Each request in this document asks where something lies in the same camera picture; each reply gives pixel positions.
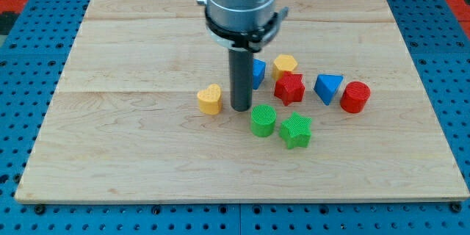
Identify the wooden board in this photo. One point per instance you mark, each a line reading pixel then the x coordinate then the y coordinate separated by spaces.
pixel 123 126

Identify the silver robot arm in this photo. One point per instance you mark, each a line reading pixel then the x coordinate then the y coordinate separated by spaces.
pixel 243 25

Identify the green cylinder block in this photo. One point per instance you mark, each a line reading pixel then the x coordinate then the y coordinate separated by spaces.
pixel 262 122

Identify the yellow heart block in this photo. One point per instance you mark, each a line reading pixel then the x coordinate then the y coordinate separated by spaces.
pixel 210 100

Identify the blue triangle block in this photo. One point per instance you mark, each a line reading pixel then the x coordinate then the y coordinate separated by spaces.
pixel 326 87

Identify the yellow hexagon block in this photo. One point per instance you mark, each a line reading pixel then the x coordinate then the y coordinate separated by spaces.
pixel 281 64

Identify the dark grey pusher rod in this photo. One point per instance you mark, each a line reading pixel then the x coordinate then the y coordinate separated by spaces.
pixel 241 79

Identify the red star block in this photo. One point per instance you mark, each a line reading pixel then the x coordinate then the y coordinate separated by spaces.
pixel 290 88

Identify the green star block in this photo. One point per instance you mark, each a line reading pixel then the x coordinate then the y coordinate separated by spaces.
pixel 295 131

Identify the red cylinder block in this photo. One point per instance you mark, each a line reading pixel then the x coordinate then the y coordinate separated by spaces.
pixel 355 96

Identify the blue cube block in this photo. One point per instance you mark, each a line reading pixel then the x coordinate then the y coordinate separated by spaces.
pixel 258 73

